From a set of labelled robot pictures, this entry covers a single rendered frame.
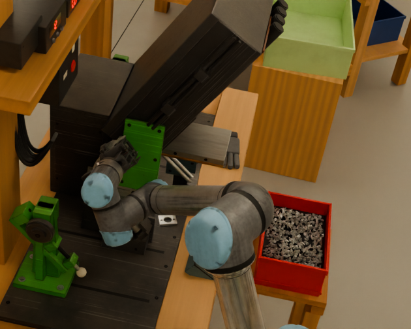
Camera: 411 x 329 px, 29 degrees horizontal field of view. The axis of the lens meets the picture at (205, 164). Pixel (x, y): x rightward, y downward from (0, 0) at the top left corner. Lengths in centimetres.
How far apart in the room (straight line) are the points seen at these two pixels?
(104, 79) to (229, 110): 68
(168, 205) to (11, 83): 47
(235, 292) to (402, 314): 200
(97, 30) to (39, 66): 106
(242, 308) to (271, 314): 173
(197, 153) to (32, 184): 57
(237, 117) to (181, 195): 107
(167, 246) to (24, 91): 76
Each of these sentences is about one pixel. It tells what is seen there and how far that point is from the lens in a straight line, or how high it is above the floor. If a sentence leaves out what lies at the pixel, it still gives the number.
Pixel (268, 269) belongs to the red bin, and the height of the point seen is 88.
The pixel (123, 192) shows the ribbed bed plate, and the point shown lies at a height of 104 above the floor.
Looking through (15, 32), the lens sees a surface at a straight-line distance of 187.
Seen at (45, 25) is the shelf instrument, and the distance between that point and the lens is 194.
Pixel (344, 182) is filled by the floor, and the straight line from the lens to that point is 420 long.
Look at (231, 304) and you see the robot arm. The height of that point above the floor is 129.
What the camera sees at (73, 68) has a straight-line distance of 216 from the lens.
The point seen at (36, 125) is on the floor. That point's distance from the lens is 429.
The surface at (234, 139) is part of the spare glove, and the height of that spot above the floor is 93.
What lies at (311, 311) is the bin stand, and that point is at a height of 75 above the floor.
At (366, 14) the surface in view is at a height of 57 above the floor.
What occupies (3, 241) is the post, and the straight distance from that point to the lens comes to 226.
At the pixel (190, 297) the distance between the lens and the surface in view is 224.
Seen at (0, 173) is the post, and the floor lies 122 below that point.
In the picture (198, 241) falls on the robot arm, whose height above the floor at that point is 143.
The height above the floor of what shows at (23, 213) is 115.
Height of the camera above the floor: 258
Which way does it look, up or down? 39 degrees down
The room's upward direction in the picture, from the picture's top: 9 degrees clockwise
